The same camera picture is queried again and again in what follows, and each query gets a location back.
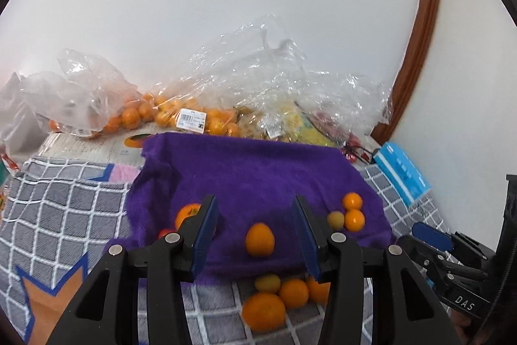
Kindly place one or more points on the small orange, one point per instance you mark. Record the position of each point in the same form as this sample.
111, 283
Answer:
317, 291
293, 292
354, 220
352, 201

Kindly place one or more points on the large clear bag of oranges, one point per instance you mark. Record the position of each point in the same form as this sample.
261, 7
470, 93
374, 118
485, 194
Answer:
226, 74

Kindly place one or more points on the yellow-green plum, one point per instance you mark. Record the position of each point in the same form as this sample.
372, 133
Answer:
335, 219
267, 282

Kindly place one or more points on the clear bag with yellow contents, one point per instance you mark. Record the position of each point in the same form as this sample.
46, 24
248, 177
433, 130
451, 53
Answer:
331, 94

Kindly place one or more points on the small red apple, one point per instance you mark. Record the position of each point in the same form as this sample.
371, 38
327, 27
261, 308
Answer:
164, 234

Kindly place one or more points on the small clear bag of oranges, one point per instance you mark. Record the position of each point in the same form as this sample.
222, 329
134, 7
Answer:
93, 86

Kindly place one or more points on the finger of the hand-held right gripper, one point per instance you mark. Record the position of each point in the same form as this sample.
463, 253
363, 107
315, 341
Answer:
432, 234
432, 264

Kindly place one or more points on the large orange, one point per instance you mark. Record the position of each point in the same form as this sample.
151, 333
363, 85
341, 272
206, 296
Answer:
263, 310

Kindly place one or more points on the white plastic bag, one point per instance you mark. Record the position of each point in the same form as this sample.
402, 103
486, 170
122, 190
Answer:
24, 106

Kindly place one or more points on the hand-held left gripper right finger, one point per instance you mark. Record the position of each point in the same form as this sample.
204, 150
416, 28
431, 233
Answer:
307, 238

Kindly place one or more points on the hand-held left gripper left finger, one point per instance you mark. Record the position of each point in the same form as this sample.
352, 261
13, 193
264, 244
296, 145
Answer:
202, 234

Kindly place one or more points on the grey checked star blanket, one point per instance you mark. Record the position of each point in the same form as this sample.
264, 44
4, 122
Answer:
60, 215

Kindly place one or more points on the blue tissue pack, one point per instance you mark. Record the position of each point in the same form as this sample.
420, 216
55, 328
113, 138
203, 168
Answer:
402, 171

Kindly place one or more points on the oval orange citrus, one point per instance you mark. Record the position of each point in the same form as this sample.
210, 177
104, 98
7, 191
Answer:
259, 240

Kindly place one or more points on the printed cardboard sheet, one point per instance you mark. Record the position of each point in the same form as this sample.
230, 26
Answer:
80, 147

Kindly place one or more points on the brown wooden door frame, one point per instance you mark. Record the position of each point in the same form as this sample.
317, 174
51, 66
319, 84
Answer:
428, 25

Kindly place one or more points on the purple towel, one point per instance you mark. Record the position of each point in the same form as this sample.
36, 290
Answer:
250, 175

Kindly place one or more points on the orange with green stem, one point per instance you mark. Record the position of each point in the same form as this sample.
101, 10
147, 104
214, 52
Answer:
185, 212

